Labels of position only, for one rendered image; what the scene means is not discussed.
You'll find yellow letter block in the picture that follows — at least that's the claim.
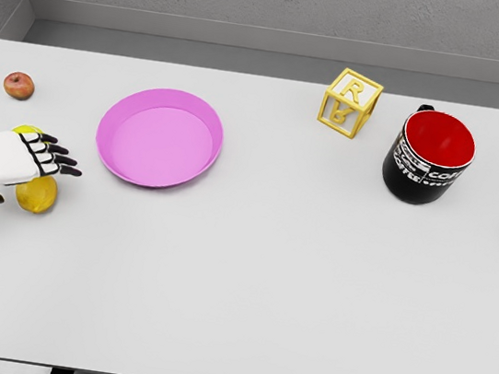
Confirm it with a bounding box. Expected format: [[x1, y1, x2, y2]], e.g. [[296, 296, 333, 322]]
[[315, 64, 387, 145]]

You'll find red apple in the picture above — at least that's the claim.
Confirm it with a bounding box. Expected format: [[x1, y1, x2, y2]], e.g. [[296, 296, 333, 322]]
[[1, 70, 39, 103]]

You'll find small bright yellow fruit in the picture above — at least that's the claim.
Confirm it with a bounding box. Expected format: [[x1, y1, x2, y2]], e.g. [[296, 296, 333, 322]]
[[11, 123, 46, 138]]

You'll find black mug red inside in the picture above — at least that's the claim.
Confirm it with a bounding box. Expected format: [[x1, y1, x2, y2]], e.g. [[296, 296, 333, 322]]
[[377, 99, 482, 214]]

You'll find yellow lemon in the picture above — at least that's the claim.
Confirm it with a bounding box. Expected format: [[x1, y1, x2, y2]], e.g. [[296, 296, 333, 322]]
[[12, 169, 62, 218]]

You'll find pink round plate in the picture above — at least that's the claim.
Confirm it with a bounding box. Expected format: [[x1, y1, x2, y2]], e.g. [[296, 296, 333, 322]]
[[88, 78, 230, 199]]

